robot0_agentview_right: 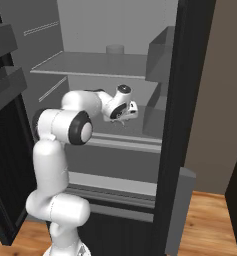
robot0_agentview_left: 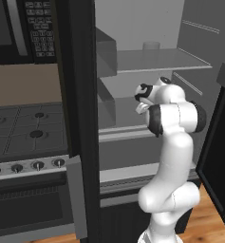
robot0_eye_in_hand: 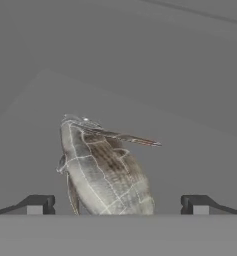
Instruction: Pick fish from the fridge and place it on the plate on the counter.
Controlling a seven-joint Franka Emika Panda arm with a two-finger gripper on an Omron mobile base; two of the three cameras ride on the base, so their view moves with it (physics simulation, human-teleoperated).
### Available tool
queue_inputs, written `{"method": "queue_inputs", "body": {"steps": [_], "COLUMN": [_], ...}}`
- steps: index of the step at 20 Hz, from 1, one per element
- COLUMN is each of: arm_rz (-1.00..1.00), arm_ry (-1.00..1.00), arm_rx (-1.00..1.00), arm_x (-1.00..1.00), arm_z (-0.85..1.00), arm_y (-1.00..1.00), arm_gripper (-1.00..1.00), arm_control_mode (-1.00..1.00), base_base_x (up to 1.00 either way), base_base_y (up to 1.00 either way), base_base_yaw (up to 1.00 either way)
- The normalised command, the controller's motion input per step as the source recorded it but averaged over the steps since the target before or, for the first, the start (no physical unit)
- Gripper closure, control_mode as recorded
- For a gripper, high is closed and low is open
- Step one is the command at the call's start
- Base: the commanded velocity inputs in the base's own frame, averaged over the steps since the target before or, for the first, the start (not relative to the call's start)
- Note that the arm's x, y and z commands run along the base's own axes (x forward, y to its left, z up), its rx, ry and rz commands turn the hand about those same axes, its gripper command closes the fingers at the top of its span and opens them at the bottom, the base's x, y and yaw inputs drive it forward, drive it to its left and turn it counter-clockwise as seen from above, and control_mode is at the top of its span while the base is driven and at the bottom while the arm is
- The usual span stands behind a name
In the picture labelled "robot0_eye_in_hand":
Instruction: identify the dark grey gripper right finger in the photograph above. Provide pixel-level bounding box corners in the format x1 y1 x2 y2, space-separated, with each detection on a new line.
180 194 237 216

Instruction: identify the grey brown fish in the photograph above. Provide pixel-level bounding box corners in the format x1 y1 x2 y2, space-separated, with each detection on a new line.
55 113 163 216

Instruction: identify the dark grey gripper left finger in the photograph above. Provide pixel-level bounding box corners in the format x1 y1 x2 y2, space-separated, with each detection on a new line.
0 194 56 216

